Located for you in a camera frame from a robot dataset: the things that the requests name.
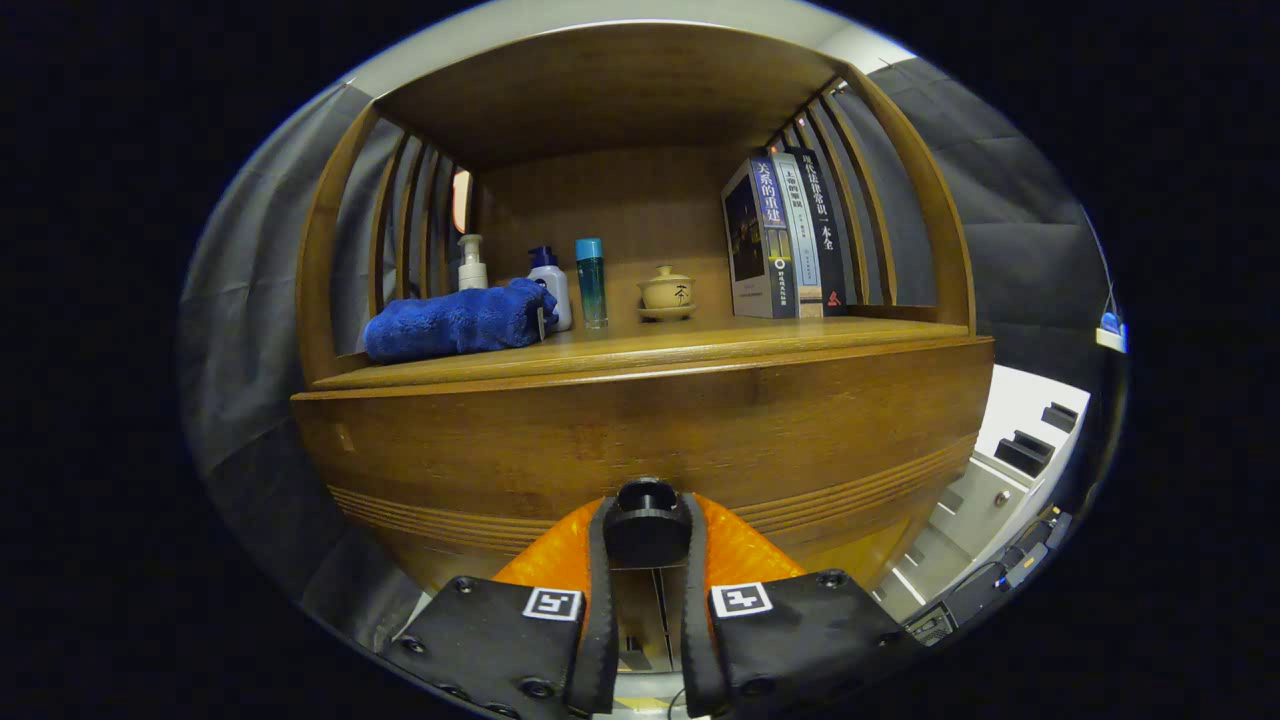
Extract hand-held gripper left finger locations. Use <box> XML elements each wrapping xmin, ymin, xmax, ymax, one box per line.
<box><xmin>380</xmin><ymin>495</ymin><xmax>622</xmax><ymax>720</ymax></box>

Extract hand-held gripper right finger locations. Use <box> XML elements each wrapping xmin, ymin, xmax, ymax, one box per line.
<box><xmin>679</xmin><ymin>492</ymin><xmax>923</xmax><ymax>720</ymax></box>

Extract black drawer knob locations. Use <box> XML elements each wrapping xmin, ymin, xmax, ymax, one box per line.
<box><xmin>602</xmin><ymin>477</ymin><xmax>694</xmax><ymax>570</ymax></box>

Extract wooden drawer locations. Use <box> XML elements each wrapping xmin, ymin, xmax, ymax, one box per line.
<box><xmin>291</xmin><ymin>338</ymin><xmax>997</xmax><ymax>593</ymax></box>

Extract wooden countertop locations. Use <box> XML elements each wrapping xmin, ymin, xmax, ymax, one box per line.
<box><xmin>310</xmin><ymin>317</ymin><xmax>973</xmax><ymax>392</ymax></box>

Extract white side cabinet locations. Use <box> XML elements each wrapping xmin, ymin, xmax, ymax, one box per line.
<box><xmin>873</xmin><ymin>364</ymin><xmax>1093</xmax><ymax>623</ymax></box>

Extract wooden cabinet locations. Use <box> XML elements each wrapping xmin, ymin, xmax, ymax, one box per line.
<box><xmin>292</xmin><ymin>20</ymin><xmax>997</xmax><ymax>601</ymax></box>

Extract beige lidded teacup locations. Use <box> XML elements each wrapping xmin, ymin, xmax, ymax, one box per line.
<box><xmin>640</xmin><ymin>265</ymin><xmax>695</xmax><ymax>310</ymax></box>

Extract white bottle with blue cap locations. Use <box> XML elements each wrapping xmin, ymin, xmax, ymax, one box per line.
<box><xmin>527</xmin><ymin>246</ymin><xmax>574</xmax><ymax>333</ymax></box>

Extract blue towel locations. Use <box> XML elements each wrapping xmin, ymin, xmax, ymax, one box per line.
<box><xmin>363</xmin><ymin>278</ymin><xmax>559</xmax><ymax>363</ymax></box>

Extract clear blue bottle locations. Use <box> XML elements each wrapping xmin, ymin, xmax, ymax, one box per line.
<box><xmin>575</xmin><ymin>238</ymin><xmax>609</xmax><ymax>330</ymax></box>

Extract white pump bottle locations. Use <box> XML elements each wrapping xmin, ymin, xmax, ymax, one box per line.
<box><xmin>458</xmin><ymin>234</ymin><xmax>490</xmax><ymax>293</ymax></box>

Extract book with blue spine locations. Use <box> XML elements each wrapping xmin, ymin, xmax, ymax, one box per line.
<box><xmin>722</xmin><ymin>157</ymin><xmax>799</xmax><ymax>320</ymax></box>

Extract book with pale spine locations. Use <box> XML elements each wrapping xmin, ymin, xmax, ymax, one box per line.
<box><xmin>772</xmin><ymin>152</ymin><xmax>824</xmax><ymax>319</ymax></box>

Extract book with black spine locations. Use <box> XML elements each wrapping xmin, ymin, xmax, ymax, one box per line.
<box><xmin>790</xmin><ymin>147</ymin><xmax>850</xmax><ymax>317</ymax></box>

